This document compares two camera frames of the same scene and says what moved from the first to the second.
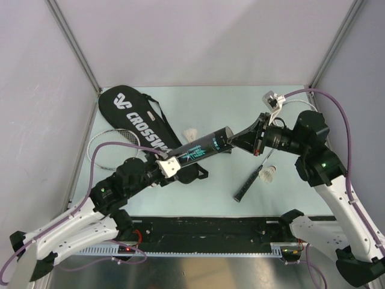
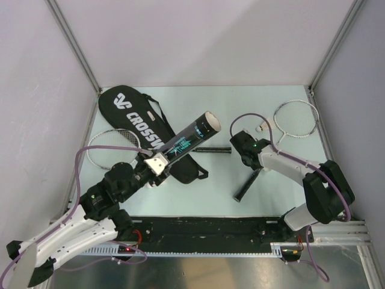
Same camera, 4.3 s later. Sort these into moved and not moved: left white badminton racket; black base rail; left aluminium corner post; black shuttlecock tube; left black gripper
Moved: black shuttlecock tube
Not moved: black base rail; left aluminium corner post; left black gripper; left white badminton racket
